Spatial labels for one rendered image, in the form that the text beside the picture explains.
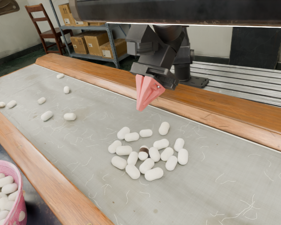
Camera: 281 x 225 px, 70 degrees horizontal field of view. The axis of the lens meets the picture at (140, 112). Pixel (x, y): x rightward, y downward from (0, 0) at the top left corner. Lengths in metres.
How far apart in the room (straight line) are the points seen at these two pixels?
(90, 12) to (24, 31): 4.92
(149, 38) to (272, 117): 0.31
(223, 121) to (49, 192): 0.39
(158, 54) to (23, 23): 4.74
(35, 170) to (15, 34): 4.62
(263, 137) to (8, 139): 0.61
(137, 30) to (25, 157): 0.38
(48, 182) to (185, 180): 0.26
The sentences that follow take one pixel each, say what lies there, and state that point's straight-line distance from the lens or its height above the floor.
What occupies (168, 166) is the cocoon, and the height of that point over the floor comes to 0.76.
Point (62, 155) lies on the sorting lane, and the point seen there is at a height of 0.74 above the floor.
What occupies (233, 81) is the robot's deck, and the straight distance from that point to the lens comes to 0.85.
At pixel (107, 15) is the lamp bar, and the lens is 0.17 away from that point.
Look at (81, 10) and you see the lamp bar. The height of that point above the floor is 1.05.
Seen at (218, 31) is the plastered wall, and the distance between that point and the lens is 2.48.
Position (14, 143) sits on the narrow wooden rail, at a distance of 0.61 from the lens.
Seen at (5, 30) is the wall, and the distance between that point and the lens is 4.97.
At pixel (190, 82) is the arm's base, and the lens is 0.83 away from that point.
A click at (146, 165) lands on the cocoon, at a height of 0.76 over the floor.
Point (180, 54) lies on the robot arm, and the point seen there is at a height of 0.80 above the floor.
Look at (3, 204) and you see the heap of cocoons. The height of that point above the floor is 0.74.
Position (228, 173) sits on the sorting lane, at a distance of 0.42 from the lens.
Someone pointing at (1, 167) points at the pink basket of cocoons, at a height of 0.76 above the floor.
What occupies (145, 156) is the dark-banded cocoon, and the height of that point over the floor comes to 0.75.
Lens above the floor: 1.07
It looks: 35 degrees down
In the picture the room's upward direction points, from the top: 11 degrees counter-clockwise
